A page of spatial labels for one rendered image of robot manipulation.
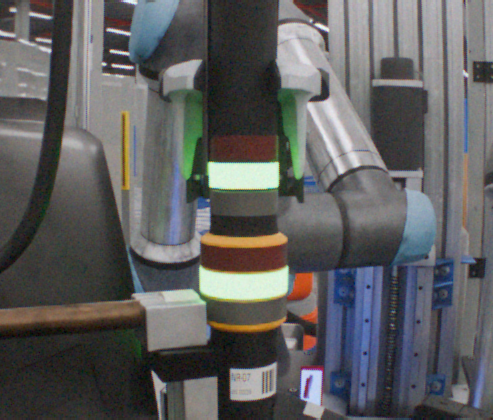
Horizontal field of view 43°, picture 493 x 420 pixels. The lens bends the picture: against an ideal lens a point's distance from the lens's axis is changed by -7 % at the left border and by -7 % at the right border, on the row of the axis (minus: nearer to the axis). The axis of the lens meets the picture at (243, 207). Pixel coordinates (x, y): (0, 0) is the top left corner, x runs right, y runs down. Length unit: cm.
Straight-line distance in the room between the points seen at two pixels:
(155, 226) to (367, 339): 42
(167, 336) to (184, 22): 59
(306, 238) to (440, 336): 71
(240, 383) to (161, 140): 63
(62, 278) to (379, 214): 35
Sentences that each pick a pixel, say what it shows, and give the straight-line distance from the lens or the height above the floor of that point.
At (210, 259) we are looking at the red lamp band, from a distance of 32.
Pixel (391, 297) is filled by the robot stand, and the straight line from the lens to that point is 117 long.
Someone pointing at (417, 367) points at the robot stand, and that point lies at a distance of 118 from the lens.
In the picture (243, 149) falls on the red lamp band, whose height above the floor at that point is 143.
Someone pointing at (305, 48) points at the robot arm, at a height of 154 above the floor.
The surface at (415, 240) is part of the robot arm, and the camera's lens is 65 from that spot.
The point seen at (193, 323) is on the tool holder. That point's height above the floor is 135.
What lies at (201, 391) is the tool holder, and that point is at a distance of 33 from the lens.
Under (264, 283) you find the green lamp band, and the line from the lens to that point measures 32.
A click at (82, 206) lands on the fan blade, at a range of 41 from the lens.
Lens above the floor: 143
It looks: 6 degrees down
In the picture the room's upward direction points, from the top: straight up
